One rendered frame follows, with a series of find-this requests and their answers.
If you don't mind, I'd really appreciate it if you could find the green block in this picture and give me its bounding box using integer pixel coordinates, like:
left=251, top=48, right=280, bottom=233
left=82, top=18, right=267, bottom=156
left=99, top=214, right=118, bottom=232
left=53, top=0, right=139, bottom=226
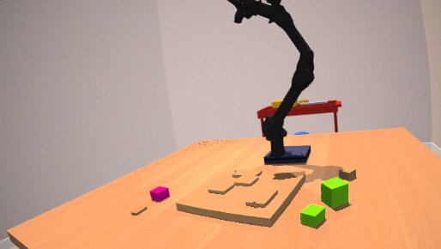
left=321, top=177, right=349, bottom=209

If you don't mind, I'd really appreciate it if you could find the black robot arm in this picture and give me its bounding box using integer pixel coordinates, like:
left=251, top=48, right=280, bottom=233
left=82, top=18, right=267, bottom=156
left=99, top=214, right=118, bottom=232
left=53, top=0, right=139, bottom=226
left=259, top=0, right=315, bottom=155

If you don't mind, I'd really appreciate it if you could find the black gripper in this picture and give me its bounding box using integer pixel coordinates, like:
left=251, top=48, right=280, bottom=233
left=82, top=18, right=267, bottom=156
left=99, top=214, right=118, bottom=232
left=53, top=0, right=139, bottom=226
left=227, top=0, right=263, bottom=24

